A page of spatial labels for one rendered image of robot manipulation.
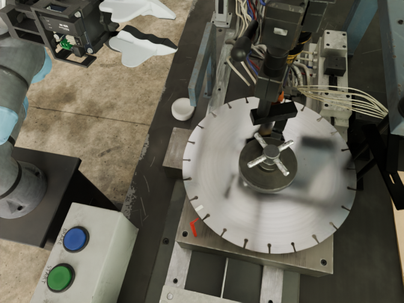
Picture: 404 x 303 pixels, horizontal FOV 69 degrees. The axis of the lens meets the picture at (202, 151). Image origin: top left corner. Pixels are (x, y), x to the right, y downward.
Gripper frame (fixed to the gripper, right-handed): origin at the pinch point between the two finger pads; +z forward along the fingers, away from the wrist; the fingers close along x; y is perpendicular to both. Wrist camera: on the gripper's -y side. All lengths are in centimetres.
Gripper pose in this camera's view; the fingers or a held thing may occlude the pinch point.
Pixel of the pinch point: (169, 28)
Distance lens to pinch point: 40.6
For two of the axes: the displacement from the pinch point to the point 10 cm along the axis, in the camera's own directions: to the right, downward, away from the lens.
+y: -3.6, 7.5, -5.6
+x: 0.1, -6.0, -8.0
